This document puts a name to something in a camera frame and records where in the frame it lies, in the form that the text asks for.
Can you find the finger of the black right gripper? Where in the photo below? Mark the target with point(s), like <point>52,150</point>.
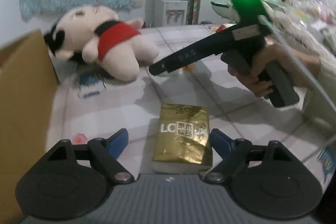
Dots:
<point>199,50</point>

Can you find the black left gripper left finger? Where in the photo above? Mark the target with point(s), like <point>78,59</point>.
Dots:
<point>70,180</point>

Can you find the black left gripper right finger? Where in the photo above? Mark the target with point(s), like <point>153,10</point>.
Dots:
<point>266,180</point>

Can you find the gold tissue pack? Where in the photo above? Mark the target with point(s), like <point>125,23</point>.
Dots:
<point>183,140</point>

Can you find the white fringed blanket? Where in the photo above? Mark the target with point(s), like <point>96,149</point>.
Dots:
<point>289,24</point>

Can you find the white water dispenser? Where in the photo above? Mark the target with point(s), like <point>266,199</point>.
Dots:
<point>170,13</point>

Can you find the plastic bags pile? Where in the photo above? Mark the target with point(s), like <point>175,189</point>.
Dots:
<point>318,18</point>

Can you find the brown cardboard box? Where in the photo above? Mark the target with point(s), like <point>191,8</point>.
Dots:
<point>28,86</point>

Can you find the cream plush doll red bib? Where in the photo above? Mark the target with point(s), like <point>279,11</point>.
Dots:
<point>96,35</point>

